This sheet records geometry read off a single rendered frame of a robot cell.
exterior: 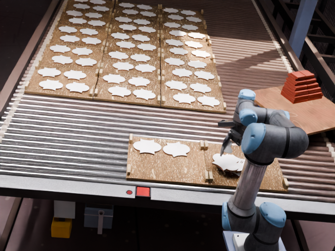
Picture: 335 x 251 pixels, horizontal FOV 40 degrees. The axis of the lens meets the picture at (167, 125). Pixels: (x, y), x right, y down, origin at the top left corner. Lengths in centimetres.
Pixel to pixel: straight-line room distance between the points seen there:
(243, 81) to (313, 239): 127
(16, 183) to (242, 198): 105
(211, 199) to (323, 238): 157
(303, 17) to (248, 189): 240
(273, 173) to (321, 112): 65
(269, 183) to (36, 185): 116
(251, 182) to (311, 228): 196
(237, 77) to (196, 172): 121
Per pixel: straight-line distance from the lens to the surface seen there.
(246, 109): 204
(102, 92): 290
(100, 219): 226
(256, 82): 338
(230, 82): 329
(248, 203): 186
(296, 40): 405
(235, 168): 234
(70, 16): 402
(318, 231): 370
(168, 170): 233
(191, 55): 355
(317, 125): 282
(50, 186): 223
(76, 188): 222
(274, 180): 245
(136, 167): 232
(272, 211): 196
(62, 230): 236
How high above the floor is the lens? 241
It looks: 34 degrees down
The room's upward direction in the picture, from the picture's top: 9 degrees clockwise
